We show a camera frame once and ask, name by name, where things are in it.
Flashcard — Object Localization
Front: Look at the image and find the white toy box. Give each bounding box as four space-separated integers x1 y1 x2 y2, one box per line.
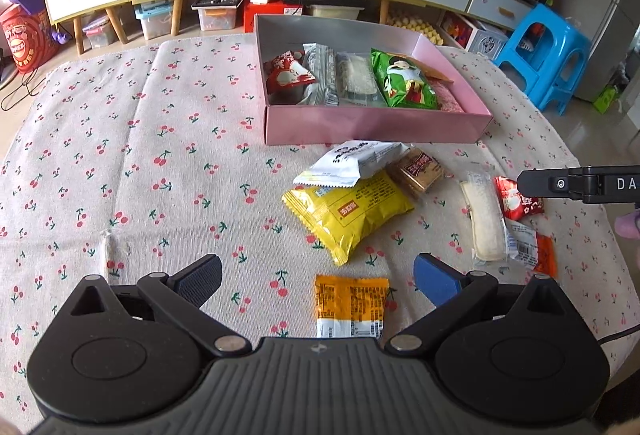
442 12 508 60

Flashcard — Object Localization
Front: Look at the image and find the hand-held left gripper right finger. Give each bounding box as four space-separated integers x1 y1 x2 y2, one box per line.
382 252 570 357

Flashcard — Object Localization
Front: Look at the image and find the amber and white snack packet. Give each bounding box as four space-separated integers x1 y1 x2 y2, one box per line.
313 274 391 341

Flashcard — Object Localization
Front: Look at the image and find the white plastic container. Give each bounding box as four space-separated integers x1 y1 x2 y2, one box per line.
307 4 368 20

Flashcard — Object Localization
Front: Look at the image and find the red-orange and white snack packet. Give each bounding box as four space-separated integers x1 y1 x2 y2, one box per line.
504 217 558 279

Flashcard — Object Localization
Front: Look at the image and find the white and grey snack packet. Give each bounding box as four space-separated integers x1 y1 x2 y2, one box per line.
292 140 417 188

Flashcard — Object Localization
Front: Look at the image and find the clear storage bin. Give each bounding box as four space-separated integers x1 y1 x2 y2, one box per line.
192 0 246 32

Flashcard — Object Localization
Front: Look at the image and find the pink puffed rice packet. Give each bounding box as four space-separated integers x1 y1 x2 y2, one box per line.
430 79 468 114

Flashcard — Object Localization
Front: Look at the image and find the grey refrigerator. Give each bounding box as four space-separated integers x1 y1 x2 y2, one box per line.
575 0 640 100

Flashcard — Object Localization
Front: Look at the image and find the pink cardboard box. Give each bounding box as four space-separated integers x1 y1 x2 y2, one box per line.
252 14 493 146

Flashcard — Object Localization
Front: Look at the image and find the blue plastic stool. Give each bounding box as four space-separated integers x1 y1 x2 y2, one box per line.
492 4 593 116

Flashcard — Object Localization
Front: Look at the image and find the clear bin with blue lid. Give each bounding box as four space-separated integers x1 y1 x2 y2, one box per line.
135 0 173 40

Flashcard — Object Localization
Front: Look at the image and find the yellow snack packet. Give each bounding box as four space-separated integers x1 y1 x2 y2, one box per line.
281 170 416 267

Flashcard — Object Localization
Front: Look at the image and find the red box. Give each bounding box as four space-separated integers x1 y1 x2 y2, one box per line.
244 0 286 33

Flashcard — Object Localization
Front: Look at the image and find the green snack packet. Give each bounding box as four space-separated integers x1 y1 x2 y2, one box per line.
369 48 441 110

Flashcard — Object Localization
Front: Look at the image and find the grey wafer snack packet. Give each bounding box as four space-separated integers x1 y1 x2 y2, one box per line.
301 43 342 106

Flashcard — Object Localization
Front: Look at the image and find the brown biscuit packet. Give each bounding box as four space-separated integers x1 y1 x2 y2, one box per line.
385 146 447 202

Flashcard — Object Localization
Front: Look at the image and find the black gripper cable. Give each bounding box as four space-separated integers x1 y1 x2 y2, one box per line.
597 326 640 346

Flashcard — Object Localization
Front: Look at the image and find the red paper bag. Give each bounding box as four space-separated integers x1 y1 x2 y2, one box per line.
0 2 58 73

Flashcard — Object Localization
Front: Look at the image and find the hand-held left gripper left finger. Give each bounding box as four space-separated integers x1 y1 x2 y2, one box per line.
67 254 252 357

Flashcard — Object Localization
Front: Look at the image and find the green paper bag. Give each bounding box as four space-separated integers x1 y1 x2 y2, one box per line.
592 85 621 116

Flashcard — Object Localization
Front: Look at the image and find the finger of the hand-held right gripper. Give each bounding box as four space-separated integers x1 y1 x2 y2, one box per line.
517 167 591 202

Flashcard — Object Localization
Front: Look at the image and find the red snack packet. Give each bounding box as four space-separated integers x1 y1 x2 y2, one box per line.
269 50 319 92
493 176 546 222

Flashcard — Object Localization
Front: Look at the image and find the gold snack packet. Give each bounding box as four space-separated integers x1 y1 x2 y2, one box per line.
412 57 454 84

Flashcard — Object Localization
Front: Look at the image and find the clear white cake packet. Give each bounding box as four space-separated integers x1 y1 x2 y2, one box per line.
459 171 510 264
335 52 387 106

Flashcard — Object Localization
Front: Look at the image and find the yellow egg tray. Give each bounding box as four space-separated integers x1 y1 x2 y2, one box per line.
387 5 443 46

